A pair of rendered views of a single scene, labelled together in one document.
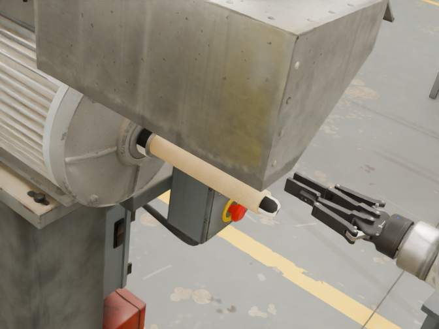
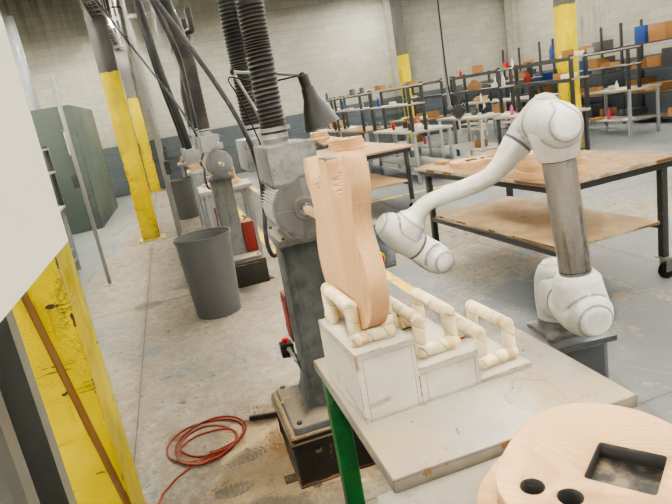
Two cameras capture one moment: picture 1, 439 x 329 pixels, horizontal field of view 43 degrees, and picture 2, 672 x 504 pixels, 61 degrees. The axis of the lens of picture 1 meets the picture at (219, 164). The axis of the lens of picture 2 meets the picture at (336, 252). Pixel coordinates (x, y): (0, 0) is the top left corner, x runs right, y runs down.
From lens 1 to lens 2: 1.78 m
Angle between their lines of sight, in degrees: 43
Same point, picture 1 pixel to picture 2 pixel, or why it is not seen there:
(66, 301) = (313, 304)
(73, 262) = (313, 283)
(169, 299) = not seen: hidden behind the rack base
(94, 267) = not seen: hidden behind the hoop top
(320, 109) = (293, 170)
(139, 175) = (308, 225)
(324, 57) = (284, 155)
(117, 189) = (299, 229)
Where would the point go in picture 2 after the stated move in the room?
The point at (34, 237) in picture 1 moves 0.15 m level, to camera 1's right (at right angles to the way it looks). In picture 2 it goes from (291, 263) to (316, 265)
